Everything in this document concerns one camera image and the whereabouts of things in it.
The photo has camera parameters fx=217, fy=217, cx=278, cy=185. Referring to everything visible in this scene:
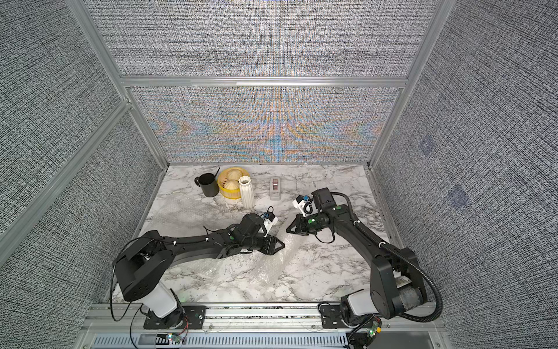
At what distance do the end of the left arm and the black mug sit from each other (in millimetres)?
413

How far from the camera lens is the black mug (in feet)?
3.38

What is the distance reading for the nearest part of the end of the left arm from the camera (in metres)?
0.74
